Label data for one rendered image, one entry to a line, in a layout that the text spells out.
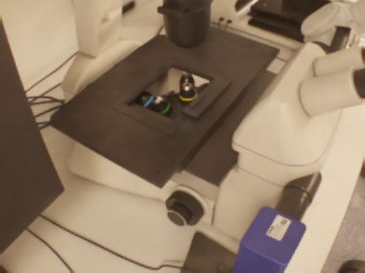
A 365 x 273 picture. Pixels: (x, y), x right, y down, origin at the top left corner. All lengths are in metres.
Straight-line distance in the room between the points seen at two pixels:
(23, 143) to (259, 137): 0.27
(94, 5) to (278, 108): 0.34
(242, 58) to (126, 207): 0.34
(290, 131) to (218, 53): 0.28
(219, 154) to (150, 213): 0.21
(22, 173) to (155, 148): 0.18
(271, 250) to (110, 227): 0.35
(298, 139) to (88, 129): 0.29
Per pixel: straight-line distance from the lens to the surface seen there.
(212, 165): 0.50
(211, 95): 0.56
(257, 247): 0.40
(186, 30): 0.51
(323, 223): 0.70
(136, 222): 0.67
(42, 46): 1.06
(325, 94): 0.43
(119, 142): 0.51
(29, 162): 0.44
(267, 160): 0.47
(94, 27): 0.63
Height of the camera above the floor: 1.31
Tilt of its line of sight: 45 degrees down
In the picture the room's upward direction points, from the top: 2 degrees counter-clockwise
